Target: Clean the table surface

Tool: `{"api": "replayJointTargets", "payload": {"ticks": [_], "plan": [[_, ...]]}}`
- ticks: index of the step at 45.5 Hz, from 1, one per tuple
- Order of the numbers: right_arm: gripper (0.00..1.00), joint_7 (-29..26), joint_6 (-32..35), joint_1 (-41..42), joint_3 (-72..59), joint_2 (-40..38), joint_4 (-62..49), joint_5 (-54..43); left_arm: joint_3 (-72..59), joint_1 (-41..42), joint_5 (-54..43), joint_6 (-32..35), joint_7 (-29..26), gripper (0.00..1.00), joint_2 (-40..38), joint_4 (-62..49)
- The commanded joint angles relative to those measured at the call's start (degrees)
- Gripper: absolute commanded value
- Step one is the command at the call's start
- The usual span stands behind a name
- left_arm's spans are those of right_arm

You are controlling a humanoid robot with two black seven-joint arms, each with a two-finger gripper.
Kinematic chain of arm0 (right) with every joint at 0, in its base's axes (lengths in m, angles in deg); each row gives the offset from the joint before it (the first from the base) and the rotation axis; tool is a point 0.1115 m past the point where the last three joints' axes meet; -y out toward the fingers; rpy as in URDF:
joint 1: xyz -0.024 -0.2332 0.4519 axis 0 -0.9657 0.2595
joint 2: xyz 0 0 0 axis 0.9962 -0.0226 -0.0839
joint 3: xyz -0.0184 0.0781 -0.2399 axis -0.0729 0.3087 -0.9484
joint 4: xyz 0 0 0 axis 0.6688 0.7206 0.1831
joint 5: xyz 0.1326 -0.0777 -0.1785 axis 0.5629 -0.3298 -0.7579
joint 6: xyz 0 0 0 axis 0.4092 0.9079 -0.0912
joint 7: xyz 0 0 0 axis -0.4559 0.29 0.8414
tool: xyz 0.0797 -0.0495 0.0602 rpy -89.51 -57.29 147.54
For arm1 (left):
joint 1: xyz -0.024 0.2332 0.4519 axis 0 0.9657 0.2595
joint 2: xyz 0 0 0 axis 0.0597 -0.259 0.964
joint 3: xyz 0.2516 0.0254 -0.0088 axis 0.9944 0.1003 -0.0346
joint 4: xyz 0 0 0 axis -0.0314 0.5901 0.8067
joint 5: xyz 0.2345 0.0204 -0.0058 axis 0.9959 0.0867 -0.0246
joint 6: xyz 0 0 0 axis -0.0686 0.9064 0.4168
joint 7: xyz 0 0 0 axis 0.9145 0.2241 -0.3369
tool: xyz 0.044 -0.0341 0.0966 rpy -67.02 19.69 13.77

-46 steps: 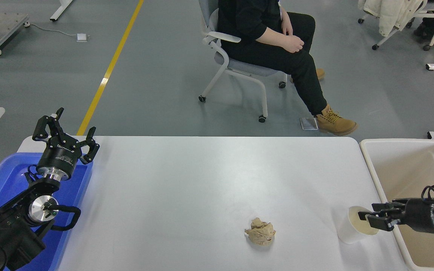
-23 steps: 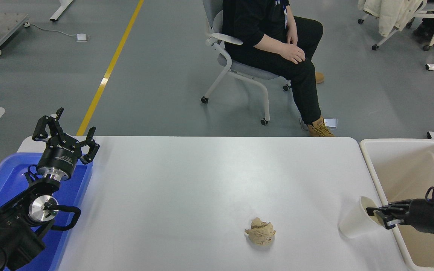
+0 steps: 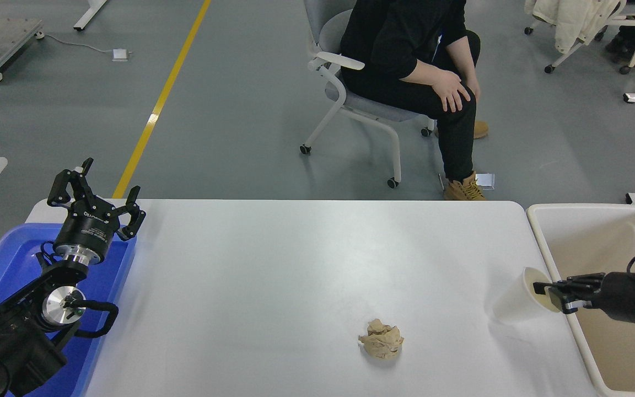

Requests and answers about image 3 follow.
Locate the white paper cup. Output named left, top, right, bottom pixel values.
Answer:
left=491, top=267, right=563, bottom=326

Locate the white floor cable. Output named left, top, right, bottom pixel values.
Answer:
left=36, top=33, right=114, bottom=56

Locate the gray office chair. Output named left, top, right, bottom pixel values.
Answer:
left=299, top=0, right=437, bottom=189

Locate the tan paper ball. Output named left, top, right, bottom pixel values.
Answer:
left=358, top=319, right=405, bottom=361

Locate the gray wheeled platform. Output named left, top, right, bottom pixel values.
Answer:
left=0, top=17, right=44, bottom=83

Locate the blue plastic tray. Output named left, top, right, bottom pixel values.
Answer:
left=0, top=223, right=137, bottom=397

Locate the yellow floor tape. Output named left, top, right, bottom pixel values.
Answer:
left=111, top=0, right=212, bottom=199

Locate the large pale plastic bin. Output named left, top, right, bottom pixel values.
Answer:
left=525, top=203, right=635, bottom=397

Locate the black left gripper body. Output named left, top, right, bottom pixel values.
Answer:
left=53, top=200, right=119, bottom=259

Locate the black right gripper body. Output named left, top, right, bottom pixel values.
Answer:
left=598, top=271, right=635, bottom=326

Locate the person's right hand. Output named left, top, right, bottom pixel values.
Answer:
left=430, top=69, right=472, bottom=114

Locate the beige jacket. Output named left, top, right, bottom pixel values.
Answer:
left=524, top=0, right=624, bottom=54

